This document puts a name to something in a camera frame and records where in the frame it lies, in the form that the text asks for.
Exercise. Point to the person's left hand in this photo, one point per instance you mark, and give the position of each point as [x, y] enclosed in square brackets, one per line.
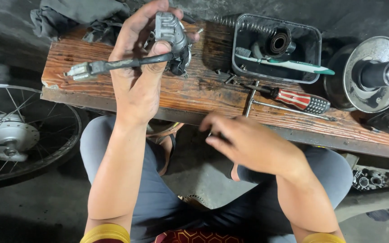
[130, 77]

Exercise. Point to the person's right hand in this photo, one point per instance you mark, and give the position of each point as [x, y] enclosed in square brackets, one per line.
[258, 148]

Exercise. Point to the person's right fingers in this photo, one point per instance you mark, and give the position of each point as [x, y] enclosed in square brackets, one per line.
[220, 133]

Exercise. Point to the worn wooden plank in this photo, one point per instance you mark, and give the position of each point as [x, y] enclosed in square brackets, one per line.
[208, 87]

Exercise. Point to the black sandal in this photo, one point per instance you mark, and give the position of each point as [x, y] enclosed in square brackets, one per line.
[171, 148]

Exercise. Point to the small metal bolt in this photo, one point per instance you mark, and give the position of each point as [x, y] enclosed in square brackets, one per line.
[230, 79]

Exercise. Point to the round toothed metal part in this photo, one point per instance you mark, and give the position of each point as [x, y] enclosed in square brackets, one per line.
[194, 200]

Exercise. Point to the white and green toothbrush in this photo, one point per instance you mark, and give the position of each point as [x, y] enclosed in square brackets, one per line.
[289, 64]

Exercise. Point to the maroon shirt with yellow cuffs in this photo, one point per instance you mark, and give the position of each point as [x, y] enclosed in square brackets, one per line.
[201, 236]

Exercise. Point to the black cylindrical bushing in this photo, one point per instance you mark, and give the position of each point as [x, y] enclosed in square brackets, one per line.
[280, 42]

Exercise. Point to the metal coil spring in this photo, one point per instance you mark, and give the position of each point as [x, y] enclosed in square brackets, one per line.
[225, 21]

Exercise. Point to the clear plastic container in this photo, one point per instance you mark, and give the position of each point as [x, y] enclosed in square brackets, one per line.
[311, 50]

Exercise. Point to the silver clutch pulley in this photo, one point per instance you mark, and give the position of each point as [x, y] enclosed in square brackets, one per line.
[360, 67]

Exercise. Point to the grey engine casing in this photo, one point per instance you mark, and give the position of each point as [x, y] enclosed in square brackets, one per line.
[373, 179]

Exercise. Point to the grey rag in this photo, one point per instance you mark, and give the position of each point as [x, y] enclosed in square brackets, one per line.
[76, 15]

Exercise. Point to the spoked motorcycle wheel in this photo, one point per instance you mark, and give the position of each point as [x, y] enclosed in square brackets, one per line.
[19, 135]

